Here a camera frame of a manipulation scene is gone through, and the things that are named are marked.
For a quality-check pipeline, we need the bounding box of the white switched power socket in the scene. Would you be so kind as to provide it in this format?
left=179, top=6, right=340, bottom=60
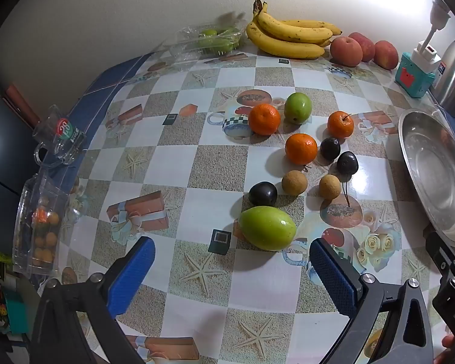
left=409, top=42, right=443, bottom=74

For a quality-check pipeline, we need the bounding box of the heap of orange kumquats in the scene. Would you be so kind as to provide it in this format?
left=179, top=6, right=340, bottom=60
left=30, top=207, right=61, bottom=268

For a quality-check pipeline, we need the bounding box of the teal toy box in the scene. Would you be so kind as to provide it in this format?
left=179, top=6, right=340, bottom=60
left=394, top=53, right=438, bottom=98

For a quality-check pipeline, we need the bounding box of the red apple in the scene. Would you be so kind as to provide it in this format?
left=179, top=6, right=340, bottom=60
left=329, top=36, right=363, bottom=67
left=348, top=32, right=376, bottom=62
left=373, top=40, right=399, bottom=71

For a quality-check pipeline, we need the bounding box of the clear plastic fruit box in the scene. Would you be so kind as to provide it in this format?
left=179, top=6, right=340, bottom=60
left=12, top=172, right=71, bottom=277

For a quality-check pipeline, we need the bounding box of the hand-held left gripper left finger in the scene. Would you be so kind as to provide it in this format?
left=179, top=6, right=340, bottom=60
left=30, top=235, right=157, bottom=364

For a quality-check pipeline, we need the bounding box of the stainless steel bowl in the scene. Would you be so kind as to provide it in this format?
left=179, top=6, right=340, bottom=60
left=397, top=108, right=455, bottom=249

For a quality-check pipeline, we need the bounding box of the clear plastic clamshell box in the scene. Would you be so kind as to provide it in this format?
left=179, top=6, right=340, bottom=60
left=152, top=23, right=243, bottom=71

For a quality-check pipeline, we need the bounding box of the dark cabinet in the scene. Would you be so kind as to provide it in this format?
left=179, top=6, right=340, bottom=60
left=0, top=79, right=42, bottom=258

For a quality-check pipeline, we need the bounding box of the orange tangerine with stem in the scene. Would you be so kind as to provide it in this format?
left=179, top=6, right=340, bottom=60
left=327, top=110, right=355, bottom=139

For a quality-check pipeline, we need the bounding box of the dark purple plum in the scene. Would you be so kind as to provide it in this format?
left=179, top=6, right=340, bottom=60
left=320, top=137, right=341, bottom=161
left=337, top=151, right=359, bottom=175
left=249, top=181, right=278, bottom=207

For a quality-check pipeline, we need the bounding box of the glass mug with logo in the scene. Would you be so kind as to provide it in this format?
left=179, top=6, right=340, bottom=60
left=32, top=104, right=88, bottom=167

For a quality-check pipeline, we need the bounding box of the yellow banana bunch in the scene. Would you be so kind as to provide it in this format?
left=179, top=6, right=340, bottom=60
left=246, top=0, right=343, bottom=60

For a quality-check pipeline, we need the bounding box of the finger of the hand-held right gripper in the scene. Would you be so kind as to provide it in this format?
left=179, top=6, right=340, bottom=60
left=425, top=231, right=455, bottom=279

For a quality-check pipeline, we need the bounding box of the tan longan with twig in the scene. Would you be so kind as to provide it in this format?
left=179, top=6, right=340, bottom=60
left=319, top=174, right=352, bottom=208

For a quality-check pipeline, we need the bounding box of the small green jujube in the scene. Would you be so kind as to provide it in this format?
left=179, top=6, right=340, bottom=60
left=284, top=92, right=312, bottom=124

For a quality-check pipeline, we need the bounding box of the large green jujube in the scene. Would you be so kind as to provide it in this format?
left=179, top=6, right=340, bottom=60
left=238, top=205, right=297, bottom=251

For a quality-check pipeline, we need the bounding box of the heap of green jujubes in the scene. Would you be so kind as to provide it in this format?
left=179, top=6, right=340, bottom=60
left=196, top=26, right=240, bottom=56

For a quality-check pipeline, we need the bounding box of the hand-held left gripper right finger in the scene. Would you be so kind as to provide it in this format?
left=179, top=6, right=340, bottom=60
left=310, top=237, right=435, bottom=364

